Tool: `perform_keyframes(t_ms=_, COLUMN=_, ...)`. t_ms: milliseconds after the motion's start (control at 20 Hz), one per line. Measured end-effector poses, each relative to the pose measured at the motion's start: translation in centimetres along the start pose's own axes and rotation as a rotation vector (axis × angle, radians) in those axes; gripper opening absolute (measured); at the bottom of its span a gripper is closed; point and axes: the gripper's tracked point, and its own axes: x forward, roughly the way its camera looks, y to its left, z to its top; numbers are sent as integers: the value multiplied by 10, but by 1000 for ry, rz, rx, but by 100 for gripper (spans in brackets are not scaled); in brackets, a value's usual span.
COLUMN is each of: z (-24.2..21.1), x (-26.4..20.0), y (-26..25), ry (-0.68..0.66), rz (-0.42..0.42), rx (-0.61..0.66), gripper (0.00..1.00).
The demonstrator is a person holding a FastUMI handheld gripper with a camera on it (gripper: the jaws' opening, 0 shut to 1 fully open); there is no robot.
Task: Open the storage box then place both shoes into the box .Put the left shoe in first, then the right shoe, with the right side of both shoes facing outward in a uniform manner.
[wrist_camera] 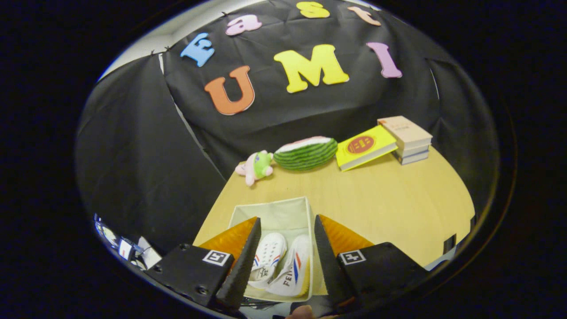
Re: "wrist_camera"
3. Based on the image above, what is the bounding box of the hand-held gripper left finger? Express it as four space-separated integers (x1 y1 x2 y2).
144 216 262 311

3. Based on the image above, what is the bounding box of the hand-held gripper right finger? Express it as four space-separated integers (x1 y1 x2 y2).
314 214 431 313

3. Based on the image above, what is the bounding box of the white canvas shoe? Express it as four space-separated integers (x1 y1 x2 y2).
265 234 312 297
247 232 288 289

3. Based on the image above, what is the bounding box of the green fabric storage box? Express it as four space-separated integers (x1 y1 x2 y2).
227 196 328 303

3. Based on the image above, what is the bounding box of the pink and green plush toy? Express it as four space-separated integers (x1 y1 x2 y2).
235 150 275 187

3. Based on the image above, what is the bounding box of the watermelon slice plush toy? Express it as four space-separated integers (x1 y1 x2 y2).
273 136 338 171

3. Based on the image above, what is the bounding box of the yellow book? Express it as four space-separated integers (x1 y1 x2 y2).
335 124 398 172

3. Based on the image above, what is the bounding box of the grey book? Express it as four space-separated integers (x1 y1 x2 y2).
396 150 430 166
396 144 432 159

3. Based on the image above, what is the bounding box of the beige cover book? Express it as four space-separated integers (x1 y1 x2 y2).
377 116 434 151

